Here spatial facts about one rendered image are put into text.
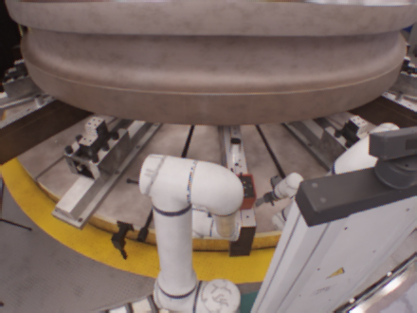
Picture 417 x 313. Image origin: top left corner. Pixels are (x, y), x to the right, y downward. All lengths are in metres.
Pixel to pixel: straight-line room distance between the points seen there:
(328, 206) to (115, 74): 1.94
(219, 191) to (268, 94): 1.33
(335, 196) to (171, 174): 0.43
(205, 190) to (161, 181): 0.11
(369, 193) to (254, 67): 1.63
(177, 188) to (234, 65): 1.37
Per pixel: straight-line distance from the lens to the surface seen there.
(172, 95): 1.96
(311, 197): 0.44
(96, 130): 2.27
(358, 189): 0.49
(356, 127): 2.44
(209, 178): 0.73
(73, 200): 2.31
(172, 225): 0.84
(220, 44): 1.92
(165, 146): 2.75
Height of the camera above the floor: 2.11
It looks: 43 degrees down
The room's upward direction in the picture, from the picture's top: straight up
